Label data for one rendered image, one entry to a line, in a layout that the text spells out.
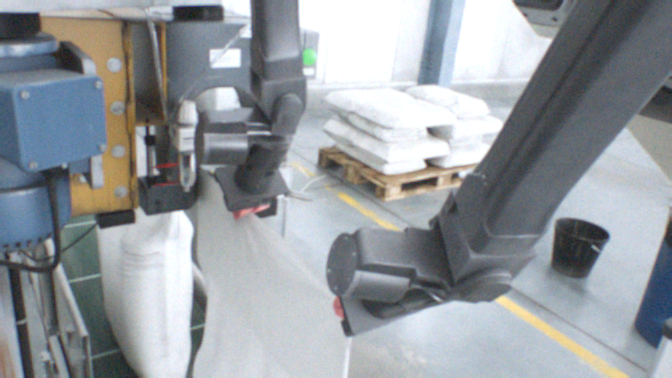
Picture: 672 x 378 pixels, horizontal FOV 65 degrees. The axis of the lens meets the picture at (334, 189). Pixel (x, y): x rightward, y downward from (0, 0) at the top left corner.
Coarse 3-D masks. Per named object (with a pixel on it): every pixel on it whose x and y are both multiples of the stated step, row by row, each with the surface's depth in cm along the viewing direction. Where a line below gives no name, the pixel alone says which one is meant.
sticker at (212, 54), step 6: (210, 54) 88; (216, 54) 89; (228, 54) 90; (234, 54) 91; (240, 54) 91; (210, 60) 89; (222, 60) 90; (228, 60) 90; (234, 60) 91; (240, 60) 92; (216, 66) 90; (222, 66) 90; (228, 66) 91; (234, 66) 91; (240, 66) 92
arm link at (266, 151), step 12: (252, 132) 70; (264, 132) 71; (252, 144) 72; (264, 144) 71; (276, 144) 72; (288, 144) 72; (252, 156) 73; (264, 156) 72; (276, 156) 72; (264, 168) 74; (276, 168) 75
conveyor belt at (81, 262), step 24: (72, 240) 204; (96, 240) 206; (72, 264) 189; (96, 264) 191; (72, 288) 176; (96, 288) 177; (96, 312) 166; (192, 312) 171; (96, 336) 155; (192, 336) 160; (96, 360) 146; (120, 360) 147; (192, 360) 150
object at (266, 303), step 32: (224, 224) 92; (256, 224) 81; (224, 256) 94; (256, 256) 82; (288, 256) 73; (224, 288) 96; (256, 288) 84; (288, 288) 75; (320, 288) 68; (224, 320) 93; (256, 320) 86; (288, 320) 76; (320, 320) 69; (224, 352) 88; (256, 352) 85; (288, 352) 78; (320, 352) 71
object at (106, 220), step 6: (120, 210) 92; (126, 210) 92; (132, 210) 92; (96, 216) 90; (102, 216) 89; (108, 216) 89; (114, 216) 90; (120, 216) 90; (126, 216) 91; (132, 216) 92; (102, 222) 89; (108, 222) 90; (114, 222) 90; (120, 222) 91; (126, 222) 91; (132, 222) 92; (102, 228) 89; (108, 228) 90
